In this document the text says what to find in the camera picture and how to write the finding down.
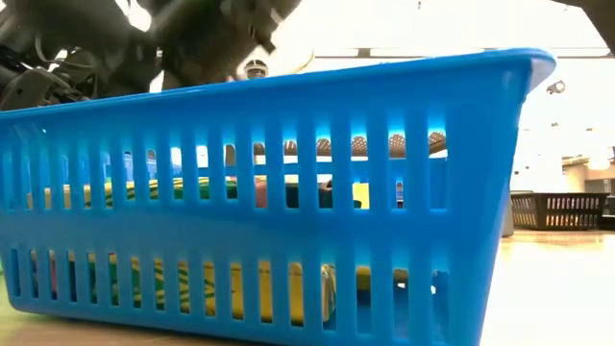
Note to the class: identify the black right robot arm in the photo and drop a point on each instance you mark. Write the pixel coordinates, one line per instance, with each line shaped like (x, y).
(606, 17)

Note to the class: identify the blue plastic basket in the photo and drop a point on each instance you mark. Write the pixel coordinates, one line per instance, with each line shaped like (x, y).
(336, 230)

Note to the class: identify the black plastic basket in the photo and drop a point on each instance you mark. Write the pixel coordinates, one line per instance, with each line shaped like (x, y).
(562, 211)

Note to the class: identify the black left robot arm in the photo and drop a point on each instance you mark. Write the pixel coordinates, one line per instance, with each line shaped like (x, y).
(72, 43)

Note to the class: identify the small grey ceiling fixture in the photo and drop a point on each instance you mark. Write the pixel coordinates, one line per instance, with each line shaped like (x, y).
(556, 87)

